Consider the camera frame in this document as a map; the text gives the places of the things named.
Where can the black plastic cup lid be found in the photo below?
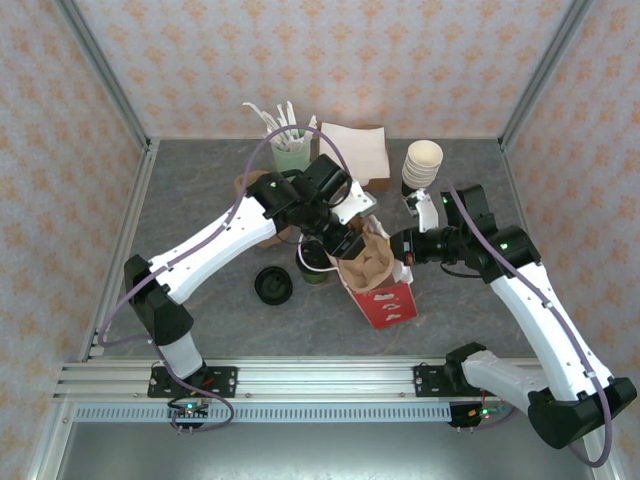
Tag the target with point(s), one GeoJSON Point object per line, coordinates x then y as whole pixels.
{"type": "Point", "coordinates": [272, 286]}
{"type": "Point", "coordinates": [315, 256]}

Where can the green paper coffee cup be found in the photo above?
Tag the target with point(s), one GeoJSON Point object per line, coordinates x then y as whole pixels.
{"type": "Point", "coordinates": [314, 277]}

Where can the red and white gift bag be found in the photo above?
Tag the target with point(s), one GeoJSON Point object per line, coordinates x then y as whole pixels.
{"type": "Point", "coordinates": [385, 305]}

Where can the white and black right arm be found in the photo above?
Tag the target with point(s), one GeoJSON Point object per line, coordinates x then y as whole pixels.
{"type": "Point", "coordinates": [540, 310]}

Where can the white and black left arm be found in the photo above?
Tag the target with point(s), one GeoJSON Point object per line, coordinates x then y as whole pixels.
{"type": "Point", "coordinates": [215, 245]}

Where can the pale green mug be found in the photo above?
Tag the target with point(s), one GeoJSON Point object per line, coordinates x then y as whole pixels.
{"type": "Point", "coordinates": [290, 160]}

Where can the stack of white napkins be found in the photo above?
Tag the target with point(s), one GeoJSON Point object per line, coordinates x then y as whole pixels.
{"type": "Point", "coordinates": [360, 150]}

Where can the white wrapped stirrer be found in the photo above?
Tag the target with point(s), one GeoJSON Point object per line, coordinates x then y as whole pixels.
{"type": "Point", "coordinates": [257, 116]}
{"type": "Point", "coordinates": [312, 125]}
{"type": "Point", "coordinates": [291, 117]}
{"type": "Point", "coordinates": [281, 120]}

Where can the stack of paper cups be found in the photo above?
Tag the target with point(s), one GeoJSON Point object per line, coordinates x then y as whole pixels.
{"type": "Point", "coordinates": [422, 155]}

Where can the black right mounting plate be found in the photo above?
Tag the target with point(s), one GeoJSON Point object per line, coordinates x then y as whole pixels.
{"type": "Point", "coordinates": [425, 382]}

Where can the black mounting plate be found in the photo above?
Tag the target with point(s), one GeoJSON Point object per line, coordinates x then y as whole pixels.
{"type": "Point", "coordinates": [425, 382]}
{"type": "Point", "coordinates": [225, 382]}

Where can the right controller board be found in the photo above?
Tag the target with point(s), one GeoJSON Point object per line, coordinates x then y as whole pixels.
{"type": "Point", "coordinates": [475, 414]}

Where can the controller board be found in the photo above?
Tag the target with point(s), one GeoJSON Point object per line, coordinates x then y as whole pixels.
{"type": "Point", "coordinates": [475, 414]}
{"type": "Point", "coordinates": [189, 411]}

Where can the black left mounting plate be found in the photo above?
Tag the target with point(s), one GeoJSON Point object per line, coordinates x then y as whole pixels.
{"type": "Point", "coordinates": [225, 382]}

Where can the left controller board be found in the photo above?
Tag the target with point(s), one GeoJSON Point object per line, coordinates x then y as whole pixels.
{"type": "Point", "coordinates": [189, 411]}

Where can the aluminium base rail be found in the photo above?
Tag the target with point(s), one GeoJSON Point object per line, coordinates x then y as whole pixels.
{"type": "Point", "coordinates": [325, 380]}

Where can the aluminium right frame post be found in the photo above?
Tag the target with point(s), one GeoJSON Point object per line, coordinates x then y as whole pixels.
{"type": "Point", "coordinates": [545, 75]}

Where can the aluminium frame post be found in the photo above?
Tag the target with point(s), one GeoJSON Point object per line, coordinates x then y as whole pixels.
{"type": "Point", "coordinates": [545, 75]}
{"type": "Point", "coordinates": [102, 75]}

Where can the aluminium left frame post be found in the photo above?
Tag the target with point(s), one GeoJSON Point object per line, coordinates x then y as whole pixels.
{"type": "Point", "coordinates": [102, 75]}

